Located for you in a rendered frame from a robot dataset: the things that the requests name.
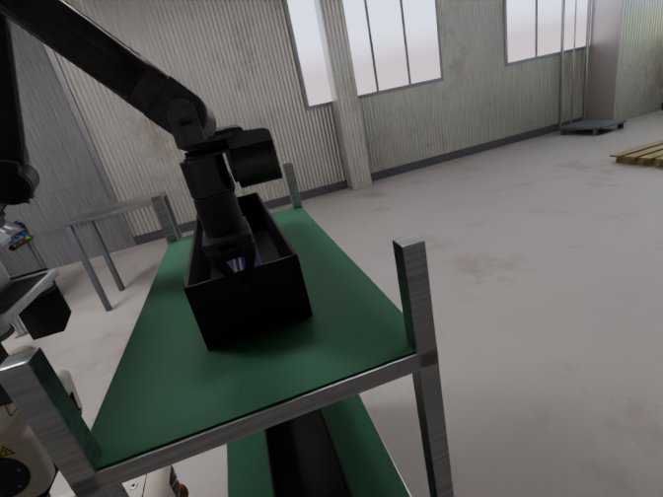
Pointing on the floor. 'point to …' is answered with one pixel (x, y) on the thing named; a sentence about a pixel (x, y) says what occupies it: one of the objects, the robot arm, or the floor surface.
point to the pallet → (650, 154)
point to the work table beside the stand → (102, 239)
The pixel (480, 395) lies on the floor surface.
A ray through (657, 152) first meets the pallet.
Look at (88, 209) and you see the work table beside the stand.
